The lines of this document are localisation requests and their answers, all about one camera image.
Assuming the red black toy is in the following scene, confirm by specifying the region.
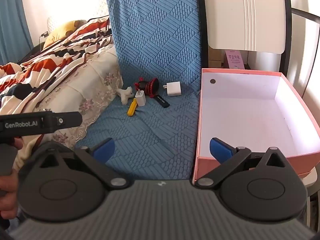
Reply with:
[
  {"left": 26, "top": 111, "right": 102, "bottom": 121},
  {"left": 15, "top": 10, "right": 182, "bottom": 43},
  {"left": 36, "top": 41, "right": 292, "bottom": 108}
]
[{"left": 134, "top": 77, "right": 160, "bottom": 98}]

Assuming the blue textured cover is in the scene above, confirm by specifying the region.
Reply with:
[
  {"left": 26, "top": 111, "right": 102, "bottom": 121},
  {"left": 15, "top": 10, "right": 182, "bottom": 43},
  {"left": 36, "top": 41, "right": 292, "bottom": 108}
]
[{"left": 75, "top": 0, "right": 203, "bottom": 180}]

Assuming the small white charger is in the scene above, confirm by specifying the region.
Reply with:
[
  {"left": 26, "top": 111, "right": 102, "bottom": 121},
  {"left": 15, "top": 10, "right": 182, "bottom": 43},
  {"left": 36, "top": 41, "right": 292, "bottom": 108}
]
[{"left": 135, "top": 90, "right": 147, "bottom": 107}]

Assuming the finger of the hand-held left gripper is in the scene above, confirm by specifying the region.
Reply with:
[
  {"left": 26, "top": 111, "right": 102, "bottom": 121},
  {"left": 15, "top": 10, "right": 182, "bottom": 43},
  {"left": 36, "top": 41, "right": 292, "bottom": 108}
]
[{"left": 55, "top": 112, "right": 83, "bottom": 130}]

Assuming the blue curtain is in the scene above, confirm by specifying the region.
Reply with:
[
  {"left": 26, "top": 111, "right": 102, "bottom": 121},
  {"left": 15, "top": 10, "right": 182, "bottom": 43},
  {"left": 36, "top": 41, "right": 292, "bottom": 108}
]
[{"left": 0, "top": 0, "right": 34, "bottom": 65}]

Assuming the black usb stick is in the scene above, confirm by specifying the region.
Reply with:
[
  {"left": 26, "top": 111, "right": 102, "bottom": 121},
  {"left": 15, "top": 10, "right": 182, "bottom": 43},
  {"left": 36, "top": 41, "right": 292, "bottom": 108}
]
[{"left": 149, "top": 94, "right": 170, "bottom": 109}]

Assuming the pink drink carton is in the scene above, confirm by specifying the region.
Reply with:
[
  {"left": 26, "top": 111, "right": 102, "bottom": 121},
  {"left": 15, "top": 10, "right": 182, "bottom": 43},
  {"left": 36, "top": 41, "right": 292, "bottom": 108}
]
[{"left": 224, "top": 50, "right": 246, "bottom": 70}]

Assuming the white bone-shaped toy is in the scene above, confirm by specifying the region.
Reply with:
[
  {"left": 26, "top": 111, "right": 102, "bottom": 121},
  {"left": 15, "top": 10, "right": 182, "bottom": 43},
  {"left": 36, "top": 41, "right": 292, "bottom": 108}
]
[{"left": 116, "top": 86, "right": 133, "bottom": 104}]

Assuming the black cable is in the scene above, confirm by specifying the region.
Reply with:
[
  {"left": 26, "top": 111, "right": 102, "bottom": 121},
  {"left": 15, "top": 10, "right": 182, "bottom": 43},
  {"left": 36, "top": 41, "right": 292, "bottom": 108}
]
[{"left": 39, "top": 31, "right": 50, "bottom": 47}]

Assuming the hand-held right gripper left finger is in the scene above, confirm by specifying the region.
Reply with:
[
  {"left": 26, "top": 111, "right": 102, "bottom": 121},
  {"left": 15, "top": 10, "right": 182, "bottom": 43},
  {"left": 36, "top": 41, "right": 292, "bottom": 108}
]
[{"left": 35, "top": 138, "right": 132, "bottom": 192}]

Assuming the yellow plush pillow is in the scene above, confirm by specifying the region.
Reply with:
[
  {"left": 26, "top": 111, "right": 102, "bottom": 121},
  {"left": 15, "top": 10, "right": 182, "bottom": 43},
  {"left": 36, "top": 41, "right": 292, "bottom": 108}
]
[{"left": 44, "top": 20, "right": 87, "bottom": 49}]

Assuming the black metal chair frame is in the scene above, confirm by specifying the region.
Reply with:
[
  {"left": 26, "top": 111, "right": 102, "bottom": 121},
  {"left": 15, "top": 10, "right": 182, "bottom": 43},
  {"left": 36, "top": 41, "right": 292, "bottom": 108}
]
[{"left": 194, "top": 0, "right": 320, "bottom": 100}]

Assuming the beige floral bedsheet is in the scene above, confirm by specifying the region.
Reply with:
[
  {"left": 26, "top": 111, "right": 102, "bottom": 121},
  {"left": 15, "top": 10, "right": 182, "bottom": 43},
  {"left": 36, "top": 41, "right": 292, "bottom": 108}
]
[{"left": 15, "top": 46, "right": 125, "bottom": 170}]

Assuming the person's left hand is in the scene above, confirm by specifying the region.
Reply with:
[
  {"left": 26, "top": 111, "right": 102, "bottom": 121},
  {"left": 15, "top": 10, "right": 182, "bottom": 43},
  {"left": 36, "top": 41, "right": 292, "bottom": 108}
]
[{"left": 0, "top": 137, "right": 24, "bottom": 222}]

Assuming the red white striped quilt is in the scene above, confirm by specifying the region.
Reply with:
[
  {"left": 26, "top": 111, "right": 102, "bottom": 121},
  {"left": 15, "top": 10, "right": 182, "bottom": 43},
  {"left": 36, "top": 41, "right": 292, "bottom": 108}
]
[{"left": 0, "top": 17, "right": 113, "bottom": 120}]

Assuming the yellow handled screwdriver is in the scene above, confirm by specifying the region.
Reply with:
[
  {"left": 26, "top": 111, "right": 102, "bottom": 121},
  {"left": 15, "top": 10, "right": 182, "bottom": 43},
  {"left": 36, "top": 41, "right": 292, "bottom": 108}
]
[{"left": 127, "top": 98, "right": 138, "bottom": 117}]

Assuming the brown cardboard box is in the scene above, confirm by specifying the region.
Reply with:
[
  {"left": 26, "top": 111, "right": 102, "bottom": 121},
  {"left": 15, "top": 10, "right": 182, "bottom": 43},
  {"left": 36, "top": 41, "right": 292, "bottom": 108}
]
[{"left": 208, "top": 47, "right": 225, "bottom": 68}]

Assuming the pink cardboard box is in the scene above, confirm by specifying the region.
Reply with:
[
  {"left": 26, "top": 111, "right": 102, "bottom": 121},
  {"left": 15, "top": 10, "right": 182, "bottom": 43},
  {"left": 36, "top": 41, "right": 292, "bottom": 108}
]
[{"left": 192, "top": 67, "right": 320, "bottom": 182}]

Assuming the large white charger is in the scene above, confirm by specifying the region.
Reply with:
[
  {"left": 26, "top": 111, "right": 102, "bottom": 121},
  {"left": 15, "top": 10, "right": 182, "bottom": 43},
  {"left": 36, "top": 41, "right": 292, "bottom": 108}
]
[{"left": 162, "top": 81, "right": 182, "bottom": 97}]

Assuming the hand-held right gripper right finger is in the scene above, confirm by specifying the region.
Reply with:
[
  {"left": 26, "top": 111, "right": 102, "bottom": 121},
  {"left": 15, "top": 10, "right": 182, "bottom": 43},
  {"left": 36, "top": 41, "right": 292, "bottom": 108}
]
[{"left": 194, "top": 137, "right": 288, "bottom": 190}]

